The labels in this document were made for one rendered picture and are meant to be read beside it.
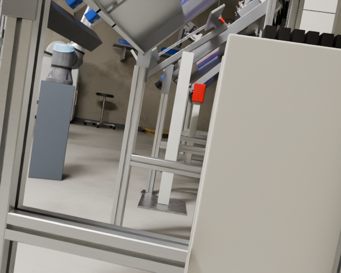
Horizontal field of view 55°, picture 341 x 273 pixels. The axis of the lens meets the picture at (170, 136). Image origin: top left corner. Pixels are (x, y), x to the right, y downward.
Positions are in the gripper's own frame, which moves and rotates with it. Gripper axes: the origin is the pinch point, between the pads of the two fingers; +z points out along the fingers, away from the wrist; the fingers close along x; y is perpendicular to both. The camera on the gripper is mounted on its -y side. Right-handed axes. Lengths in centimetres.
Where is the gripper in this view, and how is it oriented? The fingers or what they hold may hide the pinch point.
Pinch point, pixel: (202, 49)
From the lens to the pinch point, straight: 206.2
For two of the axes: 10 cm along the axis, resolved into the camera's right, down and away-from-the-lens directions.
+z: 7.4, 6.7, -0.5
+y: 6.6, -7.4, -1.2
